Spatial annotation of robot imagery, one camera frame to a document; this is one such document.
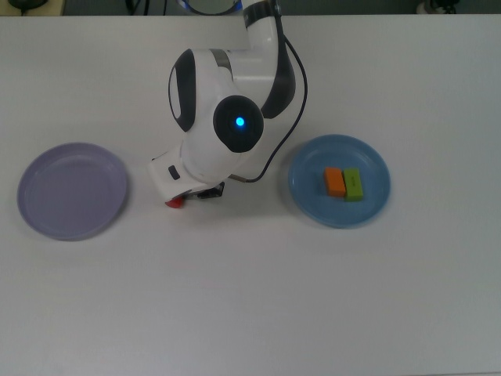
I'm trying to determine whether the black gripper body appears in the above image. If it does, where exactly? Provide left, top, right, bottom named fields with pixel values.
left=196, top=181, right=225, bottom=201

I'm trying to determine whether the orange block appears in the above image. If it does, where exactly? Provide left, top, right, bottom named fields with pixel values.
left=323, top=167, right=348, bottom=198

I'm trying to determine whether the green block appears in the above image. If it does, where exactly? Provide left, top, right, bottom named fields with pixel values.
left=342, top=168, right=365, bottom=203

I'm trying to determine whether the blue plate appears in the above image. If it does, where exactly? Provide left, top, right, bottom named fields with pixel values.
left=287, top=134, right=391, bottom=230

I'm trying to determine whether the purple plate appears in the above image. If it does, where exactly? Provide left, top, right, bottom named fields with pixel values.
left=16, top=142, right=130, bottom=242

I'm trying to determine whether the black round object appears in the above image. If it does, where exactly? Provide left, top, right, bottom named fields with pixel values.
left=7, top=0, right=42, bottom=13

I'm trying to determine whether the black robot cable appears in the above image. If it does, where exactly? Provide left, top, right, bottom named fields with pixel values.
left=229, top=0, right=309, bottom=184

